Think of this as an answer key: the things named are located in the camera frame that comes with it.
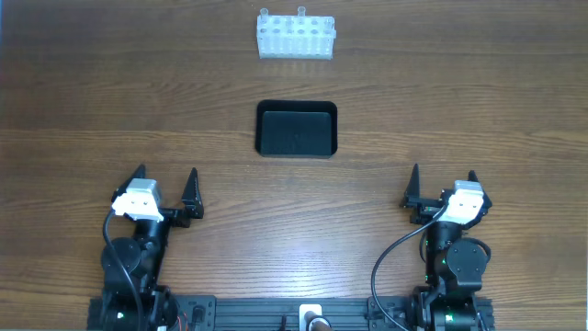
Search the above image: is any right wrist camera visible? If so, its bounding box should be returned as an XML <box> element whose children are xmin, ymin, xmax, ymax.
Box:
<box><xmin>443</xmin><ymin>179</ymin><xmax>487</xmax><ymax>226</ymax></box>

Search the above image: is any white test tube rack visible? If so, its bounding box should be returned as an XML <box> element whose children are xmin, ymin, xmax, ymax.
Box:
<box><xmin>255</xmin><ymin>13</ymin><xmax>338</xmax><ymax>61</ymax></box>

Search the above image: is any mounting rail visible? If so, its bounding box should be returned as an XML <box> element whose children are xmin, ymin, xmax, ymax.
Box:
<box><xmin>86</xmin><ymin>293</ymin><xmax>497</xmax><ymax>331</ymax></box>

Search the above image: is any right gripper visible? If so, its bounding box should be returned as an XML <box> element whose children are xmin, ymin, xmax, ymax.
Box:
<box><xmin>399</xmin><ymin>163</ymin><xmax>494</xmax><ymax>225</ymax></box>

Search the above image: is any black cable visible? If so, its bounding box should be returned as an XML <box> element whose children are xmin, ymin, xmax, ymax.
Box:
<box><xmin>369</xmin><ymin>205</ymin><xmax>449</xmax><ymax>331</ymax></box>
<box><xmin>101</xmin><ymin>209</ymin><xmax>144</xmax><ymax>331</ymax></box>

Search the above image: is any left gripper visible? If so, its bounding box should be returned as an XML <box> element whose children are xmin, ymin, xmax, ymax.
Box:
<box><xmin>110</xmin><ymin>164</ymin><xmax>206</xmax><ymax>230</ymax></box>

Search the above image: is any black tray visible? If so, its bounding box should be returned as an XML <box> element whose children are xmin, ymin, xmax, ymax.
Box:
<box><xmin>254</xmin><ymin>98</ymin><xmax>339</xmax><ymax>160</ymax></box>

